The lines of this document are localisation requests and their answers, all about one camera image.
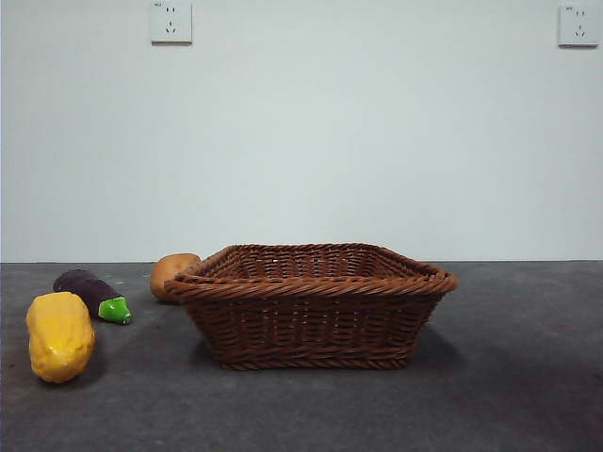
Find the brown wicker basket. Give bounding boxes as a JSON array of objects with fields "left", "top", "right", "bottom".
[{"left": 163, "top": 242, "right": 459, "bottom": 371}]

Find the brown toy potato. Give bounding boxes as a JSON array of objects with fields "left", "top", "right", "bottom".
[{"left": 149, "top": 252, "right": 203, "bottom": 303}]

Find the white wall socket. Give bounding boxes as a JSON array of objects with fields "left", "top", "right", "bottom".
[
  {"left": 557, "top": 5, "right": 593, "bottom": 48},
  {"left": 150, "top": 1, "right": 193, "bottom": 46}
]

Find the yellow bumpy toy vegetable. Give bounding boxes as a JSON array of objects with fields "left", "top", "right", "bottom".
[{"left": 24, "top": 291, "right": 96, "bottom": 383}]

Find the purple toy eggplant green stem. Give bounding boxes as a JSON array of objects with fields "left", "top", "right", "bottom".
[{"left": 51, "top": 267, "right": 133, "bottom": 325}]

